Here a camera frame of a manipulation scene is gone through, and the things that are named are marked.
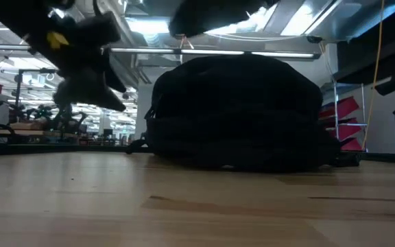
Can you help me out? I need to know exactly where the black backpack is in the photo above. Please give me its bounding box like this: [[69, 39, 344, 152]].
[[125, 54, 361, 173]]

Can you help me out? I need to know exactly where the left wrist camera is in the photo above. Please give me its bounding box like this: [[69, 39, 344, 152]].
[[69, 11, 122, 47]]

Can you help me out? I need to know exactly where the metal shelf rack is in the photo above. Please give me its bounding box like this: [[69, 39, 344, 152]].
[[333, 82, 370, 152]]

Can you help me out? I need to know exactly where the ceiling light tube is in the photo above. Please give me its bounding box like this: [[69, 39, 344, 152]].
[[110, 47, 317, 60]]

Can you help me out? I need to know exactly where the red plastic storage bin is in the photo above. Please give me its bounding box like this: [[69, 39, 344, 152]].
[[339, 137, 363, 152], [329, 117, 363, 140], [320, 95, 360, 120]]

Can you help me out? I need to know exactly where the yellow plastic tag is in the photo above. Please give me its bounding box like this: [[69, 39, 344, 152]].
[[45, 30, 71, 50]]

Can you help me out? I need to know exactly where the yellow hanging cable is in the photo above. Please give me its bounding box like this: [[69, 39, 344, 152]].
[[361, 0, 385, 150]]

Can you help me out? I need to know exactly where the background worktable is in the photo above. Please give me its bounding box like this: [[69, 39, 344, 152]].
[[0, 101, 88, 147]]

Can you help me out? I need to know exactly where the black background rig frame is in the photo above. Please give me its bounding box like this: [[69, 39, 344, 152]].
[[13, 67, 60, 117]]

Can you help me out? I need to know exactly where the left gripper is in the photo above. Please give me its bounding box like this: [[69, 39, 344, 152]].
[[25, 20, 127, 113]]

